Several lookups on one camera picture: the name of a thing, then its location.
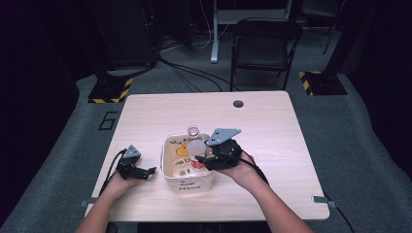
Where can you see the clear bottle with red label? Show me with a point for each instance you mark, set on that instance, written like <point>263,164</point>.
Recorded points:
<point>197,147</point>

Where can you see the white desk frame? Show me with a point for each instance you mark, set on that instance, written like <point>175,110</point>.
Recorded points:
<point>214,39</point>

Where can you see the white plastic bin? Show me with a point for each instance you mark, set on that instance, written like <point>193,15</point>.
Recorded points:
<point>189,186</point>

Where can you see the grey table edge bracket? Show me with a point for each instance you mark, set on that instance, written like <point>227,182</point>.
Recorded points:
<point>324,200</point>
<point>89,202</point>

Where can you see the person's right hand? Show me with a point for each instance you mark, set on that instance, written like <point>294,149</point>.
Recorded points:
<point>241,173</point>

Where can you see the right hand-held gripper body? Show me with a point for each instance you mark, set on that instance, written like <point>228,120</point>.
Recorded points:
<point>225,153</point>

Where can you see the yellow printed plastic bag liner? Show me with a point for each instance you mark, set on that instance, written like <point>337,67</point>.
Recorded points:
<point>179,161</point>

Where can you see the black folding chair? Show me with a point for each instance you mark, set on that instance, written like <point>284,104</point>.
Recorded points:
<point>259,48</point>

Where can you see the person's left hand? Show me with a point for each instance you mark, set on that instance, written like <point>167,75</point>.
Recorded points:
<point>118,186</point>

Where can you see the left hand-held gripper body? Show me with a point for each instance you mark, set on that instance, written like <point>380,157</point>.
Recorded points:
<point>129,163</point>

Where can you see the black stand with striped base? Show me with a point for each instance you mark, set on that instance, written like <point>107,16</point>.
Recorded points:
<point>324,82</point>
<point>108,89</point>

